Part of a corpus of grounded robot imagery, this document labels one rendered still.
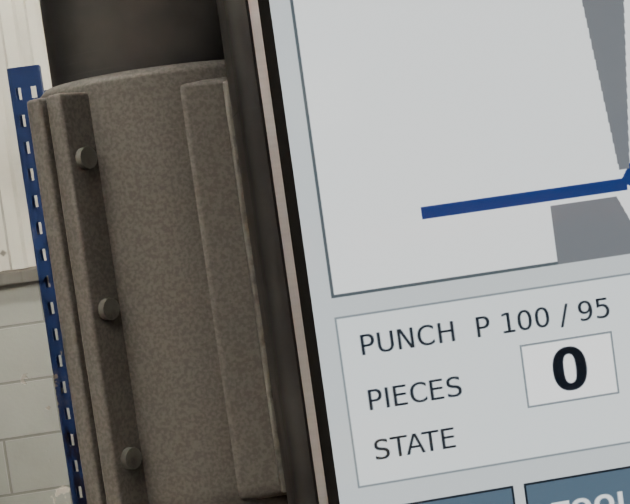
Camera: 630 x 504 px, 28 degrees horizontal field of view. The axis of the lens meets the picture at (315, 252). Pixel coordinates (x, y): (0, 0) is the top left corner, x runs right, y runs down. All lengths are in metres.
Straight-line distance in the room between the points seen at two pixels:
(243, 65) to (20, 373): 4.62
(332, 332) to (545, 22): 0.12
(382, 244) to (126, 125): 0.15
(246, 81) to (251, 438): 0.17
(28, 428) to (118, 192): 4.53
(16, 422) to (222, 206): 4.55
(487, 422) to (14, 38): 4.62
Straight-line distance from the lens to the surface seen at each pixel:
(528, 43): 0.42
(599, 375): 0.43
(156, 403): 0.52
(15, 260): 4.95
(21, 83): 2.39
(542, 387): 0.43
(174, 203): 0.51
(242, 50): 0.41
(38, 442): 5.04
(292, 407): 0.41
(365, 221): 0.41
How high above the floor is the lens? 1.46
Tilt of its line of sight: 3 degrees down
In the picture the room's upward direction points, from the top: 8 degrees counter-clockwise
